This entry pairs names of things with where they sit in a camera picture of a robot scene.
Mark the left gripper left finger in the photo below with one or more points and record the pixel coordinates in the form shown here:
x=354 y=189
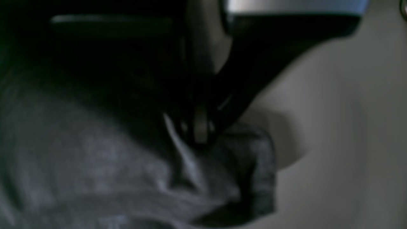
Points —
x=145 y=44

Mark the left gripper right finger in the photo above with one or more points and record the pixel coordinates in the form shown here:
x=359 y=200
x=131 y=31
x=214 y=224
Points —
x=262 y=47

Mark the grey T-shirt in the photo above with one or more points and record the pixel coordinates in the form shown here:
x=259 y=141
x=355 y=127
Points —
x=74 y=156

